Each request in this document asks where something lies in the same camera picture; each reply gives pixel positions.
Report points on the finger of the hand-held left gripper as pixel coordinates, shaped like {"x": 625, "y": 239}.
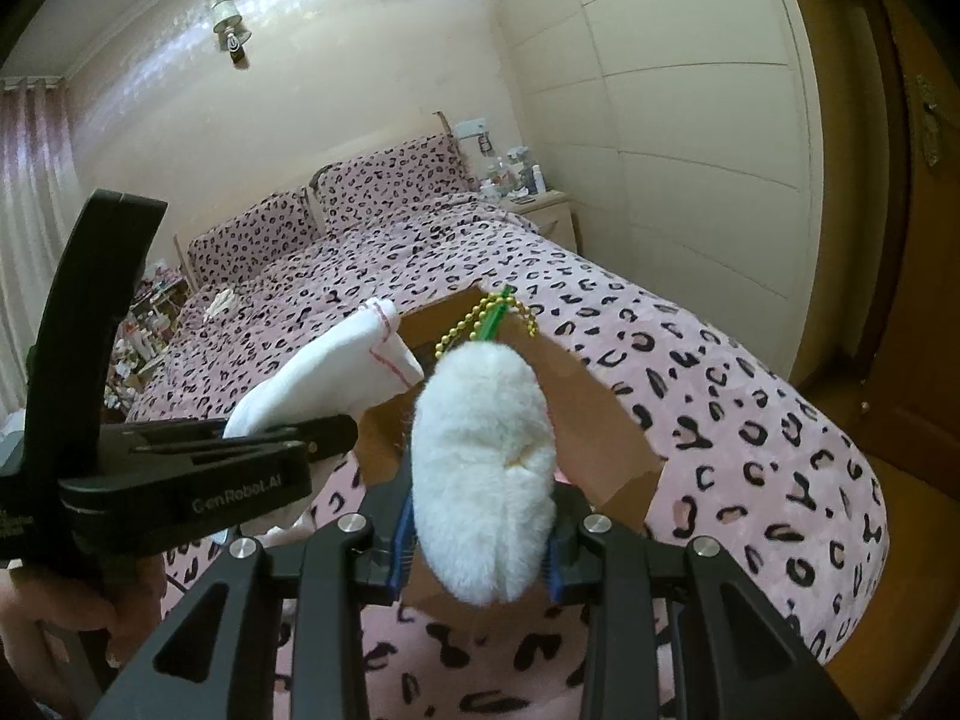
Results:
{"x": 165, "y": 430}
{"x": 330, "y": 431}

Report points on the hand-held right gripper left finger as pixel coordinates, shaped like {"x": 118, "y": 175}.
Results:
{"x": 405, "y": 540}

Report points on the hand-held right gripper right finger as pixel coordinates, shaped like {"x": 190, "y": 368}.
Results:
{"x": 553, "y": 566}

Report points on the white cloth red stitching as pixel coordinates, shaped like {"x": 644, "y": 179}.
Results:
{"x": 330, "y": 382}

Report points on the brown cardboard box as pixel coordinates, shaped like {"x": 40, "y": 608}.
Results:
{"x": 592, "y": 427}

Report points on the person's left hand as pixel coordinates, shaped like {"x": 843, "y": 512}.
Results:
{"x": 139, "y": 592}

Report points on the cluttered side shelf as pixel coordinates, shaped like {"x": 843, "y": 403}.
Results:
{"x": 146, "y": 330}

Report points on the pink striped curtain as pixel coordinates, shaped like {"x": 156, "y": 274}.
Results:
{"x": 34, "y": 240}

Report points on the small white crumpled cloth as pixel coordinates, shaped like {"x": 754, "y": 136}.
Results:
{"x": 221, "y": 302}

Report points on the pink leopard print pillow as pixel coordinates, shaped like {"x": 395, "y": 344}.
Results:
{"x": 251, "y": 240}
{"x": 390, "y": 176}

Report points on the leopard print bed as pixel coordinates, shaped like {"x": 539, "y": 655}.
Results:
{"x": 637, "y": 300}

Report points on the cream nightstand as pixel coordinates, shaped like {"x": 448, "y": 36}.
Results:
{"x": 551, "y": 221}

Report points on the cluster of toiletry bottles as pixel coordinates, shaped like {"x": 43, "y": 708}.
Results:
{"x": 514, "y": 172}

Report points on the plugged charger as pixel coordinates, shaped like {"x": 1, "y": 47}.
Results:
{"x": 484, "y": 146}

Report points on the brown wooden door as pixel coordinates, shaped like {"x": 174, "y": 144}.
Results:
{"x": 900, "y": 315}

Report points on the cream panelled wardrobe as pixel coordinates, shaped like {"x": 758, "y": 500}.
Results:
{"x": 675, "y": 127}

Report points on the white wall socket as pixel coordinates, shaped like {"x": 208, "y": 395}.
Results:
{"x": 471, "y": 126}

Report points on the wall lamp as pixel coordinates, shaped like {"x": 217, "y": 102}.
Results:
{"x": 231, "y": 26}

